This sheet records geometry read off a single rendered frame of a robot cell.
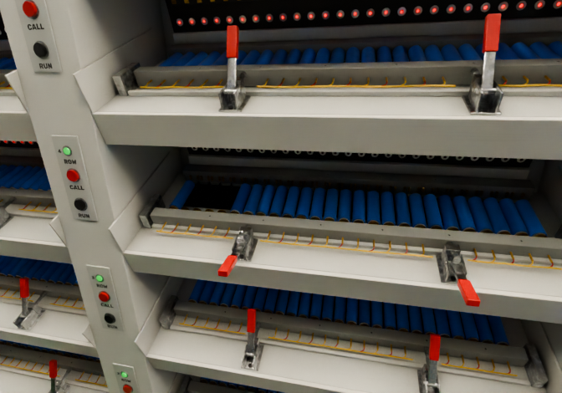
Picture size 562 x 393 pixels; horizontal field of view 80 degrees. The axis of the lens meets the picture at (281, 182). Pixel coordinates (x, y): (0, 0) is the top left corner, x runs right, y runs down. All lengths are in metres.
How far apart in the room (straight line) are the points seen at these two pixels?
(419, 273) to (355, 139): 0.19
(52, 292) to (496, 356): 0.78
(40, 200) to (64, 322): 0.23
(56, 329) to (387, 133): 0.66
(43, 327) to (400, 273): 0.64
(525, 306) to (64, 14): 0.63
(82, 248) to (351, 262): 0.39
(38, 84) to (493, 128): 0.52
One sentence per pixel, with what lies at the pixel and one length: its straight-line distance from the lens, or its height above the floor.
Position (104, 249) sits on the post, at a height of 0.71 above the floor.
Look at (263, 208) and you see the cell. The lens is 0.51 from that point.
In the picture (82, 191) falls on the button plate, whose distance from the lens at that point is 0.54.
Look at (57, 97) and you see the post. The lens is 0.51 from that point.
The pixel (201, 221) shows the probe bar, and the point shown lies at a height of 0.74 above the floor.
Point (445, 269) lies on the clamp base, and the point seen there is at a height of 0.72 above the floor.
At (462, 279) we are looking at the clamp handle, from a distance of 0.43.
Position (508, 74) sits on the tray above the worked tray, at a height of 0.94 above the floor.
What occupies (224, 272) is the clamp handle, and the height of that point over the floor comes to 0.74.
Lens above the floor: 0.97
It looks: 21 degrees down
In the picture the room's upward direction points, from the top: 1 degrees counter-clockwise
